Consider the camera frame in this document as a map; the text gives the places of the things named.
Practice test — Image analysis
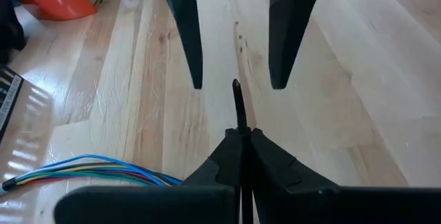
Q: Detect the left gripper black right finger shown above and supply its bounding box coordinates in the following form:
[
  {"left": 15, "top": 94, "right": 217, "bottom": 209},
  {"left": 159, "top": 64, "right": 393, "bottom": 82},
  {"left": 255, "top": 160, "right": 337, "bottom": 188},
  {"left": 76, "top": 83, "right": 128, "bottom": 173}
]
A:
[{"left": 249, "top": 127, "right": 441, "bottom": 224}]

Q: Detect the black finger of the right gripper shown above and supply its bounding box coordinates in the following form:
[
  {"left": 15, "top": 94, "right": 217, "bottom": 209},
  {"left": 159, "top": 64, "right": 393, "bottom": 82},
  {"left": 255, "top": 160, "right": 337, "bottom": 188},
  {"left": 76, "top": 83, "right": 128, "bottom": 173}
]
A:
[
  {"left": 267, "top": 0, "right": 330, "bottom": 90},
  {"left": 158, "top": 0, "right": 204, "bottom": 90}
]

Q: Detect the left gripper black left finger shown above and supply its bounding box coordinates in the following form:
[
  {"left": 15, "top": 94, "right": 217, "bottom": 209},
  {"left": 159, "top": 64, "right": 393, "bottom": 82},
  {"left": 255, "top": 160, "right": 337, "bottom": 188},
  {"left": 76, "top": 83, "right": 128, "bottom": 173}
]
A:
[{"left": 53, "top": 127, "right": 243, "bottom": 224}]

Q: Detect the black zip tie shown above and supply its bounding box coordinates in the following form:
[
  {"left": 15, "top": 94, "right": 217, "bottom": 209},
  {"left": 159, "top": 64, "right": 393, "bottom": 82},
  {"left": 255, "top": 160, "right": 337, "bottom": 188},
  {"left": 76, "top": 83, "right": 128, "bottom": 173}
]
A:
[{"left": 231, "top": 78, "right": 254, "bottom": 224}]

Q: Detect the multicoloured cable bundle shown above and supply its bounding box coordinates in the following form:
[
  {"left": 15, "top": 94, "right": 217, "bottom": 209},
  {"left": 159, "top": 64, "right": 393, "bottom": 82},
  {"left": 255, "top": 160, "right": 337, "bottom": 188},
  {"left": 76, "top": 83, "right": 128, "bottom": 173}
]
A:
[{"left": 0, "top": 154, "right": 183, "bottom": 197}]

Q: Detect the black slotted cable raceway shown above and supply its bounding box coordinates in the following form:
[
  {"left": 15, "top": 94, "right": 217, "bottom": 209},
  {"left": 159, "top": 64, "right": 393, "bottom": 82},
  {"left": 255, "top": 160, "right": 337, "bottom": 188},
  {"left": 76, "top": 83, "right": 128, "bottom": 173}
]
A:
[{"left": 0, "top": 65, "right": 24, "bottom": 143}]

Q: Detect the black grey work glove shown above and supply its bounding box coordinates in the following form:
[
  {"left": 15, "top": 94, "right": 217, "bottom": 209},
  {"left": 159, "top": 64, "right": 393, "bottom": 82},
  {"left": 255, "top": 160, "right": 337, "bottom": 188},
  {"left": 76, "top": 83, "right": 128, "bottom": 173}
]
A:
[{"left": 0, "top": 0, "right": 28, "bottom": 63}]

